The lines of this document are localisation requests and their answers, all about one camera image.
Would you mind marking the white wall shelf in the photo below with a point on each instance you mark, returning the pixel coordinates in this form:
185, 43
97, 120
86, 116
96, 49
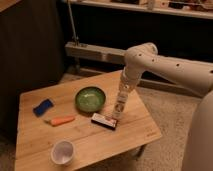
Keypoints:
187, 8

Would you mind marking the blue sponge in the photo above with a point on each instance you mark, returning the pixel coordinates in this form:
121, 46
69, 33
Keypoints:
42, 107

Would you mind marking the orange carrot toy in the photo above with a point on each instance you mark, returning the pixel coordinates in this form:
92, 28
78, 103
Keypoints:
60, 120

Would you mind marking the white paper cup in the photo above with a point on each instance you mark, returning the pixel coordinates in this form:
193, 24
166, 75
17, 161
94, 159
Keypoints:
62, 153

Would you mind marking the green bowl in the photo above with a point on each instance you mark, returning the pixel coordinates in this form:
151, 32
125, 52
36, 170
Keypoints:
90, 99

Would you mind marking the white metal beam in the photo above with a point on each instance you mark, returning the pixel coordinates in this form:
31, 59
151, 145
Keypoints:
116, 56

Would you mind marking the small dark red box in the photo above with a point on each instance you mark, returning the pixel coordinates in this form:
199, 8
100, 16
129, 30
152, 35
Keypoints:
104, 121

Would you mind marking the wooden table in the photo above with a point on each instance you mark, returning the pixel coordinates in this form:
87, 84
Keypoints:
92, 143

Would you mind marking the white bottle with label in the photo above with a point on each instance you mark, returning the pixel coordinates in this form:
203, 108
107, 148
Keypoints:
120, 104

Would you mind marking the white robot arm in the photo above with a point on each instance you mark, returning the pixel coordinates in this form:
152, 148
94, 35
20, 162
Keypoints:
195, 76

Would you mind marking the metal pole stand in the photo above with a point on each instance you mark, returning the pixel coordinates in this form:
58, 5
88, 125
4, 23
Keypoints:
75, 37

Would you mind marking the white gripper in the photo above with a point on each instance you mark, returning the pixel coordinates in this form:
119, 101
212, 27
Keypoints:
129, 79

